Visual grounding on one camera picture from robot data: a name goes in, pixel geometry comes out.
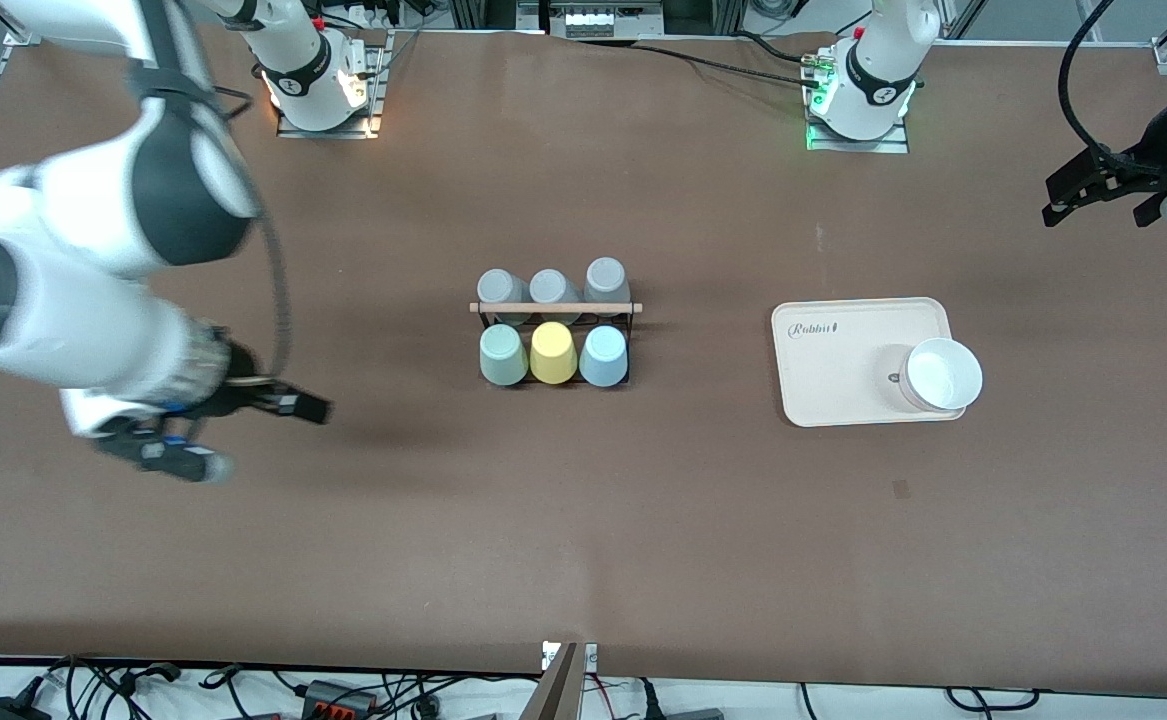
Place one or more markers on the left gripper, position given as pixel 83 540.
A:
pixel 1140 160

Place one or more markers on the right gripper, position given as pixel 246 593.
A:
pixel 243 394

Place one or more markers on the pale green cup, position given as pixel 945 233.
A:
pixel 503 358

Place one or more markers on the light blue cup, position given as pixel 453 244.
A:
pixel 603 358

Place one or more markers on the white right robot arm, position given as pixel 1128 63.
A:
pixel 63 310

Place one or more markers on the white bowl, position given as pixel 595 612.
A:
pixel 943 375

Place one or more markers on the grey cup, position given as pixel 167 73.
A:
pixel 549 285
pixel 605 277
pixel 499 287

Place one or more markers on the yellow cup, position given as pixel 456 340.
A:
pixel 553 355

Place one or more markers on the beige tray with Rabbit print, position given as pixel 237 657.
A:
pixel 843 370

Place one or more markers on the black power strip red switches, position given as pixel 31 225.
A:
pixel 338 698

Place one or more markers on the black power adapter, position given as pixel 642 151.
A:
pixel 8 710

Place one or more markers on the white terminal block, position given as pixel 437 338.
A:
pixel 598 22

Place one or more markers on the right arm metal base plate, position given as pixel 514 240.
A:
pixel 373 90

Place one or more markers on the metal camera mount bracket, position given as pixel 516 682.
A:
pixel 563 685

